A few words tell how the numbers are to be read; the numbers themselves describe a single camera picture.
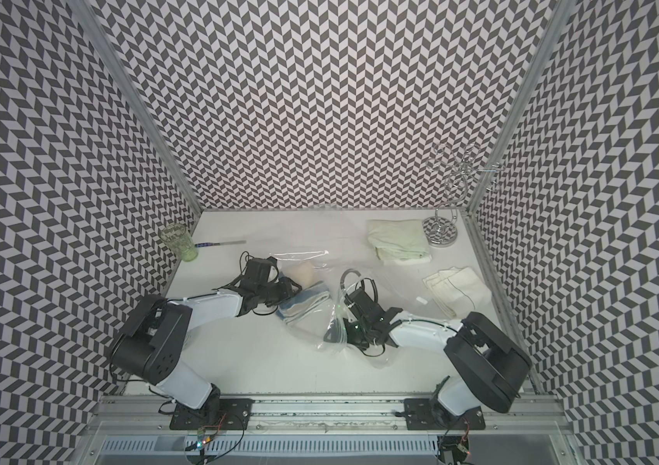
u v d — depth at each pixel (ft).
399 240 3.43
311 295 2.80
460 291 3.08
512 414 1.37
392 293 2.44
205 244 3.44
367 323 2.20
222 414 2.28
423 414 2.41
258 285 2.45
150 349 1.50
